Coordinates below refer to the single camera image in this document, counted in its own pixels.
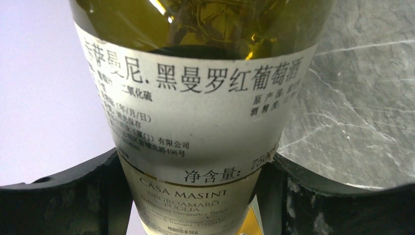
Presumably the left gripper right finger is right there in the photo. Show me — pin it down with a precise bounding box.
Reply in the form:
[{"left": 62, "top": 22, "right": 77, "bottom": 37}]
[{"left": 256, "top": 154, "right": 415, "bottom": 235}]

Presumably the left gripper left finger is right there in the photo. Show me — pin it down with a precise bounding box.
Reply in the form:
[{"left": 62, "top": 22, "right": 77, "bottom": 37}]
[{"left": 0, "top": 149, "right": 133, "bottom": 235}]

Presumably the green wine bottle white label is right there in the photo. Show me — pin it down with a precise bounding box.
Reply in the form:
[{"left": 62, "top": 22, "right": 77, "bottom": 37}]
[{"left": 69, "top": 0, "right": 334, "bottom": 235}]

